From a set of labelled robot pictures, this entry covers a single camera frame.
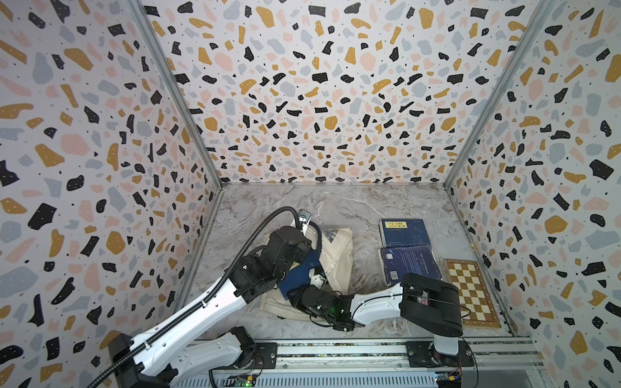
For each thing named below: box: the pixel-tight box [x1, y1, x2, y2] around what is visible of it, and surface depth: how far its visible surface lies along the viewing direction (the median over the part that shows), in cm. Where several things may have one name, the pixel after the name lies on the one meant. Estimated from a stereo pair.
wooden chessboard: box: [446, 258, 502, 329], surface depth 87 cm
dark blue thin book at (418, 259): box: [380, 244, 442, 287], surface depth 92 cm
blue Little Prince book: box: [378, 218, 431, 248], surface depth 102 cm
